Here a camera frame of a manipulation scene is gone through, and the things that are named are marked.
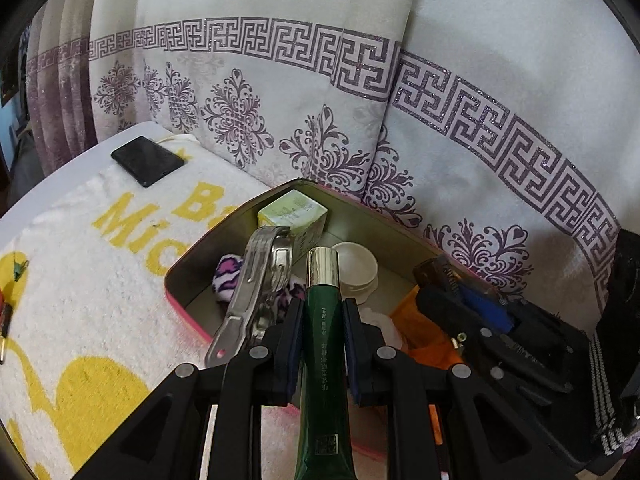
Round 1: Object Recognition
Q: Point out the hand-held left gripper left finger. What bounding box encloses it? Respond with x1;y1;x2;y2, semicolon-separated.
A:
72;300;306;480

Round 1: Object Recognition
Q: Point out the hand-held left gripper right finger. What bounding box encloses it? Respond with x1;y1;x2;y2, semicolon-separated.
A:
341;297;571;480

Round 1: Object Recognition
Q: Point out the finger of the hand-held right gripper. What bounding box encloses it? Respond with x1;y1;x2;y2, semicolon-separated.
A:
416;285;488;347
457;280;527;337

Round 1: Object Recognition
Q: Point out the orange ribbed toy cube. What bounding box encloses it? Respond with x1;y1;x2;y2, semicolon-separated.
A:
389;285;469;367

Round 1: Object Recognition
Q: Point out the black brown hair clip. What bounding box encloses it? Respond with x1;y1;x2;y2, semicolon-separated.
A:
412;255;461;294

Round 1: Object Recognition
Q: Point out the dark green cosmetic tube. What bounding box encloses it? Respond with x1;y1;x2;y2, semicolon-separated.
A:
292;246;357;480

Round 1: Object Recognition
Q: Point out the silver metal hand tool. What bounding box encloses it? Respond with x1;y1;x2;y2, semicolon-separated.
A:
204;226;293;370

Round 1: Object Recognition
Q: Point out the purple leopard print scrunchie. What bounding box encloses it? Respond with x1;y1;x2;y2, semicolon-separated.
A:
212;254;307;324

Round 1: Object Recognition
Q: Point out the pink tin container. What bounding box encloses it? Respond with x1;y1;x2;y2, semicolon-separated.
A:
164;178;501;457

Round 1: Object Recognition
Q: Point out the yellow-green cardboard box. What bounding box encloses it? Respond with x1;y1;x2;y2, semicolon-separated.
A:
256;190;330;257

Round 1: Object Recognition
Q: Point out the white yellow printed towel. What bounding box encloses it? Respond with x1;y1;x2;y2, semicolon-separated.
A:
0;145;301;480

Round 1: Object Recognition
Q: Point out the black smartphone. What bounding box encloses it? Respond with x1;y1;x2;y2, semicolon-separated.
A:
111;136;186;189

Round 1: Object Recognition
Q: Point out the white patterned curtain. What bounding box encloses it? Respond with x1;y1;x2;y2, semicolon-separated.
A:
85;0;640;342

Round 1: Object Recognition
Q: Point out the pink red object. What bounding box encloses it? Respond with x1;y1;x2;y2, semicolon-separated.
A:
0;290;13;366

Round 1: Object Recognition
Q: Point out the purple patterned curtain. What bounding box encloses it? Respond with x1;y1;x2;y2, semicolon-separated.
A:
20;0;101;177

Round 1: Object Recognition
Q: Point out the white charging cable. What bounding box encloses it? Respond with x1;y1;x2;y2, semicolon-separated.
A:
156;132;201;150

